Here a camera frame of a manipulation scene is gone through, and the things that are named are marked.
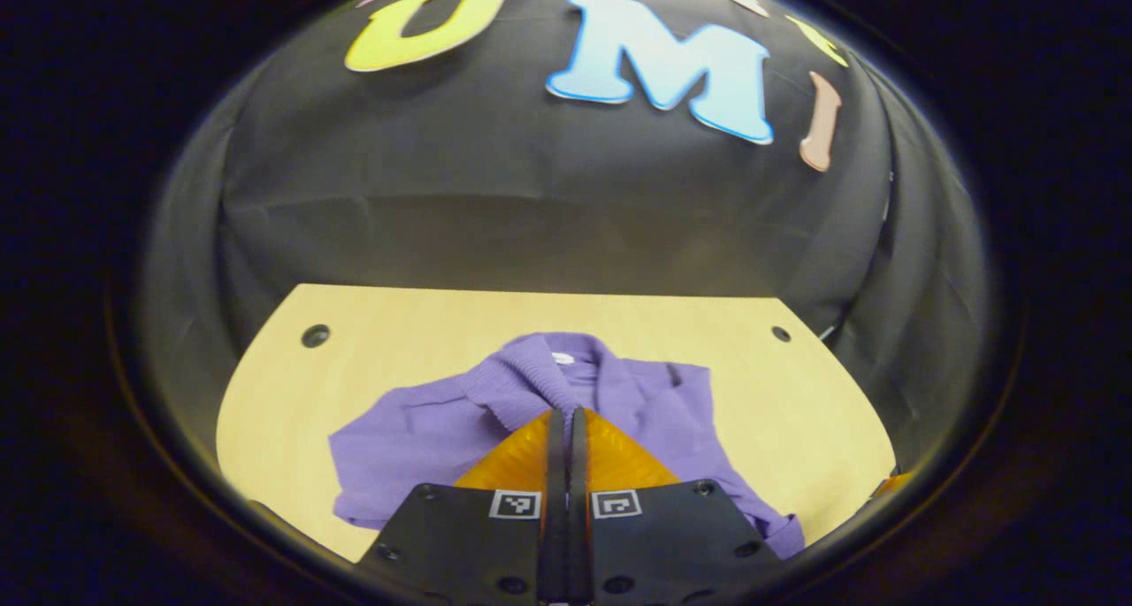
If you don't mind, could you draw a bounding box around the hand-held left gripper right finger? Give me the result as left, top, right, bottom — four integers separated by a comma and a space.
567, 407, 785, 606

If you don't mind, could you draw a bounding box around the purple knitted cardigan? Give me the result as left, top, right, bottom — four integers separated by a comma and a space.
329, 332, 806, 561

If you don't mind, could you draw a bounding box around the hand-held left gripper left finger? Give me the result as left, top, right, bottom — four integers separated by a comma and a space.
354, 409, 568, 606

